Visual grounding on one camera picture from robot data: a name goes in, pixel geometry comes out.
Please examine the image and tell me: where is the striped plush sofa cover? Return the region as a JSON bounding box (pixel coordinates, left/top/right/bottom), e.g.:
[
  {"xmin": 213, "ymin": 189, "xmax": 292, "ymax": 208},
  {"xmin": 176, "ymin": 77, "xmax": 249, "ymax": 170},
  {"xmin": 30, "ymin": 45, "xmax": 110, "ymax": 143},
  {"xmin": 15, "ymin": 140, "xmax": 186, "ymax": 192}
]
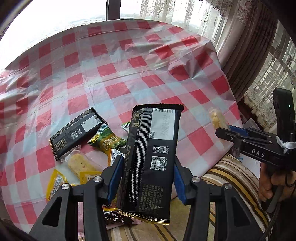
[{"xmin": 78, "ymin": 152, "xmax": 271, "ymax": 241}]

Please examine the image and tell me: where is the red white checkered tablecloth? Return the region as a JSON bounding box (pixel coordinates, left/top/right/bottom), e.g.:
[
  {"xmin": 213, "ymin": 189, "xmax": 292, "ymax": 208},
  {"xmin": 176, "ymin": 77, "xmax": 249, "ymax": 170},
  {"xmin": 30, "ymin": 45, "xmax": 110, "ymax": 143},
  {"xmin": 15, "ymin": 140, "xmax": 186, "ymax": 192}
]
[{"xmin": 1, "ymin": 20, "xmax": 241, "ymax": 232}]

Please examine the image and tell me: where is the white cream cracker packet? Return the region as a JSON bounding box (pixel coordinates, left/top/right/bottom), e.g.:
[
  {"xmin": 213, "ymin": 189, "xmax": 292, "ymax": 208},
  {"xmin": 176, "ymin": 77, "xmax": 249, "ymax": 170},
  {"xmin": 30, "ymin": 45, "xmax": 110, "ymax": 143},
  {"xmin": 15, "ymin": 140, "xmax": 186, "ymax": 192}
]
[{"xmin": 102, "ymin": 203, "xmax": 134, "ymax": 224}]

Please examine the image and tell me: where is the black chocolate bar wrapper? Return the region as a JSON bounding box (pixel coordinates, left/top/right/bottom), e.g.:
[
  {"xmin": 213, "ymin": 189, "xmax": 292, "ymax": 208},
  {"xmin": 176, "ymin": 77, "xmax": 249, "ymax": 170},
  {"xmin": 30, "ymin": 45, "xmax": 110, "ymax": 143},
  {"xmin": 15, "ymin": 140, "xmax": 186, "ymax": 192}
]
[{"xmin": 117, "ymin": 103, "xmax": 184, "ymax": 225}]

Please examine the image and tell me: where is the clear yellow cake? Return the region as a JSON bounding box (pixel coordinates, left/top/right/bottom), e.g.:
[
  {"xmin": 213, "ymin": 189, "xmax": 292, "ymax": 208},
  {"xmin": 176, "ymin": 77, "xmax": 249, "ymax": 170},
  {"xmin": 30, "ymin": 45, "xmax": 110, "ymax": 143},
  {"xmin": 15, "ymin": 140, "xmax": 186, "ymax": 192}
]
[{"xmin": 208, "ymin": 108, "xmax": 230, "ymax": 130}]

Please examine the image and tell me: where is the pink curtain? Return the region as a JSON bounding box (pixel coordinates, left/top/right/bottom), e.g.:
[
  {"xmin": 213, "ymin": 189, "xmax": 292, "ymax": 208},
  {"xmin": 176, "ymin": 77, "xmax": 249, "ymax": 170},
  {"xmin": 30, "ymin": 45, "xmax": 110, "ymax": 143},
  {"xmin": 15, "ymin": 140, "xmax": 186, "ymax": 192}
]
[{"xmin": 211, "ymin": 1, "xmax": 278, "ymax": 101}]

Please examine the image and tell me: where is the white orange snack packet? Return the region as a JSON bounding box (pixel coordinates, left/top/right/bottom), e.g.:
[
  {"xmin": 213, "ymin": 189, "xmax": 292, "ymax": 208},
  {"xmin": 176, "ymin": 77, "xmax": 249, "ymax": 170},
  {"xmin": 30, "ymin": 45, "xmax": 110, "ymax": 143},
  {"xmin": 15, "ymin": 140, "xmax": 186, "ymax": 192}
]
[{"xmin": 107, "ymin": 149, "xmax": 125, "ymax": 167}]

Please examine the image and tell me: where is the white lace curtain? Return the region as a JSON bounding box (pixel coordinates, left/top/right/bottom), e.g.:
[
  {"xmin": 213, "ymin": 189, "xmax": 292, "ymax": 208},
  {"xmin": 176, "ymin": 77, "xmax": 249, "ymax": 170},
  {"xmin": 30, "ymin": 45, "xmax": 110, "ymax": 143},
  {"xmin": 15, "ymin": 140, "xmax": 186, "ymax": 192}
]
[{"xmin": 138, "ymin": 0, "xmax": 296, "ymax": 133}]

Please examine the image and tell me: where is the green garlic pea packet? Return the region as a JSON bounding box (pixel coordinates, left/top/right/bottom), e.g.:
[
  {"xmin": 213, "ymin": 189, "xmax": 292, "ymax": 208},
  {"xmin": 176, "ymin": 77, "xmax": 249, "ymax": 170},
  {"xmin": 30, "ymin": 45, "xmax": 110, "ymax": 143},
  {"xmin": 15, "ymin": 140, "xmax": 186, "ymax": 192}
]
[{"xmin": 88, "ymin": 123, "xmax": 126, "ymax": 155}]

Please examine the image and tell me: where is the person right hand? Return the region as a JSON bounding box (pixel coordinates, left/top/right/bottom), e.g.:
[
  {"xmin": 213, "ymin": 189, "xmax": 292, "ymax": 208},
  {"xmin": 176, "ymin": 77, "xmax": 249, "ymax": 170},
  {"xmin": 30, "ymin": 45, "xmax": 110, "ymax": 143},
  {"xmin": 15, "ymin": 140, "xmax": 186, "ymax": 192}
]
[{"xmin": 258, "ymin": 163, "xmax": 295, "ymax": 202}]

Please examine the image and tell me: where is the yellow snack packet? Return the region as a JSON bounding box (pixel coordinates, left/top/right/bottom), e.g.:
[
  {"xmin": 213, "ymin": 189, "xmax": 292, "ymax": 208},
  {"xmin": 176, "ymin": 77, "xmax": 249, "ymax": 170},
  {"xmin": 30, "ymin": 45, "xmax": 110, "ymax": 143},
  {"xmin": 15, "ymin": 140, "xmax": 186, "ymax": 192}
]
[{"xmin": 46, "ymin": 168, "xmax": 80, "ymax": 201}]

